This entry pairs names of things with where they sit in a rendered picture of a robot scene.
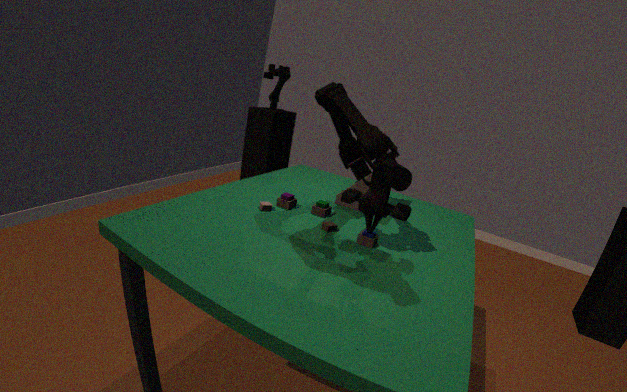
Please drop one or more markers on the green button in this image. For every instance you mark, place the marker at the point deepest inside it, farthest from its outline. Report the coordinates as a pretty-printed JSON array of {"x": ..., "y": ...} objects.
[{"x": 321, "y": 208}]

